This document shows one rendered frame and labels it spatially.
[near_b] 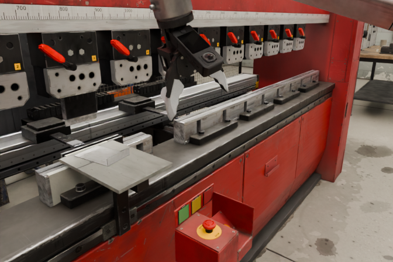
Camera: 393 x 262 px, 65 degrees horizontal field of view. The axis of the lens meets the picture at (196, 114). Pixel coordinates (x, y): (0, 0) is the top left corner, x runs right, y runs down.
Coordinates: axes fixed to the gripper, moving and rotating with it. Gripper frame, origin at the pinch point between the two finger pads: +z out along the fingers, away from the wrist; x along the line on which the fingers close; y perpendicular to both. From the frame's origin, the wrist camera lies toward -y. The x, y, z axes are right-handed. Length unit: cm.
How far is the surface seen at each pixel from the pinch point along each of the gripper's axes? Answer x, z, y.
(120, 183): 21.8, 13.2, 7.5
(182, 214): 9.4, 37.3, 11.2
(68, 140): 28, 14, 41
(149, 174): 14.7, 15.6, 8.3
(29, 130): 38, 10, 52
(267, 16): -84, 13, 72
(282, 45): -98, 36, 78
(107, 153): 20.4, 15.2, 25.6
